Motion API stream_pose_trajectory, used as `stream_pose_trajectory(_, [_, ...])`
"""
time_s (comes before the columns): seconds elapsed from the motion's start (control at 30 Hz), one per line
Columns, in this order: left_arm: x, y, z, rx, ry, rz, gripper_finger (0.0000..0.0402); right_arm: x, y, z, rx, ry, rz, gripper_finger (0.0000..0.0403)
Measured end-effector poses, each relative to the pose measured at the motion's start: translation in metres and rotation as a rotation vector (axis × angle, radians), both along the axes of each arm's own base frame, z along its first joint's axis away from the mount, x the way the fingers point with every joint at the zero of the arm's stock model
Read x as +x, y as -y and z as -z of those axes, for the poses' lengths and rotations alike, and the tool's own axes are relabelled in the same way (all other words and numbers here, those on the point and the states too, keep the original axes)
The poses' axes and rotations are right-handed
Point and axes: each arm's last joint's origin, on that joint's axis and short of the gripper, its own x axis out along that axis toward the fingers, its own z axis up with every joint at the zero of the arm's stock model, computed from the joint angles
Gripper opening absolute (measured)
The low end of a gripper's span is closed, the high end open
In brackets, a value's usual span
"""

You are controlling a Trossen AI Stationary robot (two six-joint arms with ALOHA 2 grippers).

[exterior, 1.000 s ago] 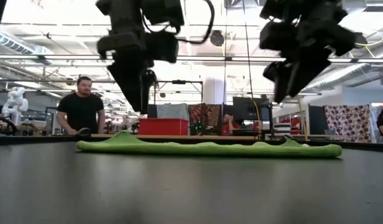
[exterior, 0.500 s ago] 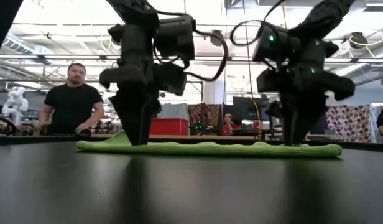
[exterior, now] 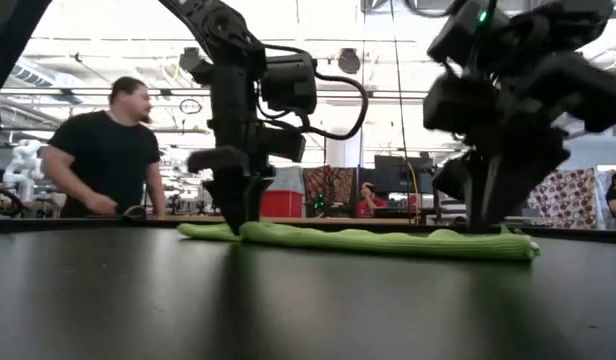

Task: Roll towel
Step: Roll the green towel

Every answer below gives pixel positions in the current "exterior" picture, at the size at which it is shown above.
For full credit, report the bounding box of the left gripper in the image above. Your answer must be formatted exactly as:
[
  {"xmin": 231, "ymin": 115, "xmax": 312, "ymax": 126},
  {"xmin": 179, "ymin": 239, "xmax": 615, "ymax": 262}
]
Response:
[{"xmin": 186, "ymin": 62, "xmax": 309, "ymax": 237}]

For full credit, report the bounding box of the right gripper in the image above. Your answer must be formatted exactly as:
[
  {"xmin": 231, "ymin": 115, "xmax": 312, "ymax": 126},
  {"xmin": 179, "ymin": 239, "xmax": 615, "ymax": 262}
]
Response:
[{"xmin": 431, "ymin": 49, "xmax": 616, "ymax": 234}]

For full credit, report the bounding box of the green microfibre towel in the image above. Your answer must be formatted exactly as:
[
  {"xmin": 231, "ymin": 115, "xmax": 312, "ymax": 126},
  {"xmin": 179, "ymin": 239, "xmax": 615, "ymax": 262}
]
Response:
[{"xmin": 176, "ymin": 221, "xmax": 542, "ymax": 263}]

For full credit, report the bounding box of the red storage bin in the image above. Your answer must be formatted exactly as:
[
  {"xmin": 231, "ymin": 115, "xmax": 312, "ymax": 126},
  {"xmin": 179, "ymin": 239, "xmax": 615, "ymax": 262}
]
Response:
[{"xmin": 260, "ymin": 189, "xmax": 305, "ymax": 219}]

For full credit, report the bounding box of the grey cloth panel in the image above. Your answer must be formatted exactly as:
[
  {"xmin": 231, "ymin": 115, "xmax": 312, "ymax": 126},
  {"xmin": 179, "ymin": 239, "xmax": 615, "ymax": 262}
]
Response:
[{"xmin": 275, "ymin": 166, "xmax": 305, "ymax": 192}]

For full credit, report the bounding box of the circle-patterned cloth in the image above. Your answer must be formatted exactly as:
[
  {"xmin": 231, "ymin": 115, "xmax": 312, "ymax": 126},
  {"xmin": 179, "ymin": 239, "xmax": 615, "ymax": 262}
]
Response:
[{"xmin": 526, "ymin": 167, "xmax": 607, "ymax": 231}]

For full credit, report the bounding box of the orange patterned cloth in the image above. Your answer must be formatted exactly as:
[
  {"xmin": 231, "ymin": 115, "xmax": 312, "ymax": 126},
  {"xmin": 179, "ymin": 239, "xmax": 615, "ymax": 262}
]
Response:
[{"xmin": 302, "ymin": 165, "xmax": 360, "ymax": 205}]

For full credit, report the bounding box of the black monitor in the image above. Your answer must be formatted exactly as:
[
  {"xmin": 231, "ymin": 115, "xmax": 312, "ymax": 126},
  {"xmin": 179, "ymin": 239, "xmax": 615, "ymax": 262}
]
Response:
[{"xmin": 372, "ymin": 154, "xmax": 435, "ymax": 196}]

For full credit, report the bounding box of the pale patterned cloth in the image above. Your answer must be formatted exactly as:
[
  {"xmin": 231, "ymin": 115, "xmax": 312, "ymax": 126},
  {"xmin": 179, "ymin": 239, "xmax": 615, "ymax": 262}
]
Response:
[{"xmin": 595, "ymin": 168, "xmax": 613, "ymax": 221}]

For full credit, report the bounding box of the white pillar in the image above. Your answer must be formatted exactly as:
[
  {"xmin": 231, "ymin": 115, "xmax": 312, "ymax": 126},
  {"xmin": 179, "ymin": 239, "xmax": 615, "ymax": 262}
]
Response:
[{"xmin": 326, "ymin": 102, "xmax": 364, "ymax": 169}]

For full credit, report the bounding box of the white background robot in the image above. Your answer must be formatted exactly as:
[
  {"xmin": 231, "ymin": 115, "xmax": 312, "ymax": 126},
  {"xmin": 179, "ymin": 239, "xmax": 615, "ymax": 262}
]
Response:
[{"xmin": 1, "ymin": 138, "xmax": 46, "ymax": 202}]

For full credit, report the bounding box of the black cable loop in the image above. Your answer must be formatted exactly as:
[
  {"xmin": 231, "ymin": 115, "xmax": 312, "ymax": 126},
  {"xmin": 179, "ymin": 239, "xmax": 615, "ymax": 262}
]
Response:
[{"xmin": 178, "ymin": 97, "xmax": 204, "ymax": 116}]

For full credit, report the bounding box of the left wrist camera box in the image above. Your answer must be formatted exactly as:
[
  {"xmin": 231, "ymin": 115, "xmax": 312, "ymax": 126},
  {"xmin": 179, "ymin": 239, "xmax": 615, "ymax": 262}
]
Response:
[{"xmin": 259, "ymin": 52, "xmax": 319, "ymax": 117}]

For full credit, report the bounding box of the ceiling light rail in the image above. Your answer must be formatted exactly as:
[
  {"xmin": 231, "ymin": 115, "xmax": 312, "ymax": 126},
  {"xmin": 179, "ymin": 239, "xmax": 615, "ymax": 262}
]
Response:
[{"xmin": 0, "ymin": 87, "xmax": 429, "ymax": 100}]

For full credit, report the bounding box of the black ceiling cable reel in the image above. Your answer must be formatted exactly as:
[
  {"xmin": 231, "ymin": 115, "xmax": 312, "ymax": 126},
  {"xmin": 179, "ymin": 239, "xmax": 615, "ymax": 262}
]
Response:
[
  {"xmin": 336, "ymin": 47, "xmax": 363, "ymax": 76},
  {"xmin": 177, "ymin": 46, "xmax": 214, "ymax": 87}
]

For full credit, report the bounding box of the black hanging cable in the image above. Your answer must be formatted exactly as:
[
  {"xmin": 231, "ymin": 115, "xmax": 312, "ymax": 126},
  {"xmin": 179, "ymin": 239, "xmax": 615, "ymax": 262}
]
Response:
[{"xmin": 389, "ymin": 0, "xmax": 420, "ymax": 226}]

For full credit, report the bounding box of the black left camera cable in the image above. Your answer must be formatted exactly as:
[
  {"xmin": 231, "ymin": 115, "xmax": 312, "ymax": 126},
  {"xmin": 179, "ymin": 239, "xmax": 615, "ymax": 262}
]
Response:
[{"xmin": 260, "ymin": 43, "xmax": 370, "ymax": 142}]

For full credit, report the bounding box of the black table frame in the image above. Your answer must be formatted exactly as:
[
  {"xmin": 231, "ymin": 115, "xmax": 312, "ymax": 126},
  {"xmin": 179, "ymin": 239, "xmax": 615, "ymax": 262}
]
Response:
[{"xmin": 0, "ymin": 215, "xmax": 616, "ymax": 246}]

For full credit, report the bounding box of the black curved hose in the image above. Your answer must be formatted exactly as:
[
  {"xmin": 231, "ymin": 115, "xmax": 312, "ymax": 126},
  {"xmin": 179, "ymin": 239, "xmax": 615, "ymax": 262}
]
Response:
[{"xmin": 0, "ymin": 184, "xmax": 27, "ymax": 219}]

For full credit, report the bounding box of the silver ventilation duct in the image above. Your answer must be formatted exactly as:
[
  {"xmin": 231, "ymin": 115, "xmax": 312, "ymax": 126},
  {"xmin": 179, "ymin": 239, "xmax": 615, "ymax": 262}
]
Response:
[{"xmin": 2, "ymin": 59, "xmax": 84, "ymax": 104}]

